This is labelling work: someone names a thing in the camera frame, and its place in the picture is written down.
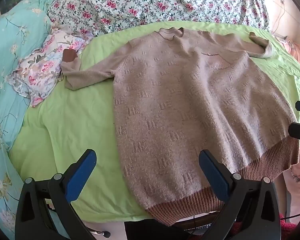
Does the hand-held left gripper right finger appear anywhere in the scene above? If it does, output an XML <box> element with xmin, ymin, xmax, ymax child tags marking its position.
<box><xmin>199</xmin><ymin>149</ymin><xmax>282</xmax><ymax>240</ymax></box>

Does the beige knitted sweater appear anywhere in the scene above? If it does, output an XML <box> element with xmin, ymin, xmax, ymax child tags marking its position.
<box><xmin>60</xmin><ymin>27</ymin><xmax>300</xmax><ymax>227</ymax></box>

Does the red fuzzy cloth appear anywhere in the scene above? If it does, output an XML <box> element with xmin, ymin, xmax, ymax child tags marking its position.
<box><xmin>230</xmin><ymin>212</ymin><xmax>300</xmax><ymax>240</ymax></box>

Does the wall cable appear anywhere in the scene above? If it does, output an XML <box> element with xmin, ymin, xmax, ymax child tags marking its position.
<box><xmin>272</xmin><ymin>0</ymin><xmax>287</xmax><ymax>34</ymax></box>

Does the pastel floral pillow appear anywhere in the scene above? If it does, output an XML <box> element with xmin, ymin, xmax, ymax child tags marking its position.
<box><xmin>7</xmin><ymin>29</ymin><xmax>93</xmax><ymax>108</ymax></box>

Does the teal floral quilt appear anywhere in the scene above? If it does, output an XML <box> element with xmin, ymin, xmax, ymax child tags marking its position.
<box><xmin>0</xmin><ymin>0</ymin><xmax>65</xmax><ymax>240</ymax></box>

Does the pink cloth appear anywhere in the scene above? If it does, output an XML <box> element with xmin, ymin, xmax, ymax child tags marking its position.
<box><xmin>271</xmin><ymin>31</ymin><xmax>300</xmax><ymax>71</ymax></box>

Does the light green bed sheet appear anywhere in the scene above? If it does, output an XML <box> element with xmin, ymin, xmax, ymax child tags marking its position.
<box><xmin>9</xmin><ymin>21</ymin><xmax>300</xmax><ymax>224</ymax></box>

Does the person's pink printed clothing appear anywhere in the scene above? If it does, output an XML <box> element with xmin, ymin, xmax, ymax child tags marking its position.
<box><xmin>277</xmin><ymin>140</ymin><xmax>300</xmax><ymax>222</ymax></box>

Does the white pink floral quilt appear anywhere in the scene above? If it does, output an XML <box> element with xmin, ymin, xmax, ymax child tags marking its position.
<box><xmin>46</xmin><ymin>0</ymin><xmax>270</xmax><ymax>39</ymax></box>

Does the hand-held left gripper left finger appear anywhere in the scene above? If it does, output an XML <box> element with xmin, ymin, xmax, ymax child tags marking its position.
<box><xmin>14</xmin><ymin>149</ymin><xmax>98</xmax><ymax>240</ymax></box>

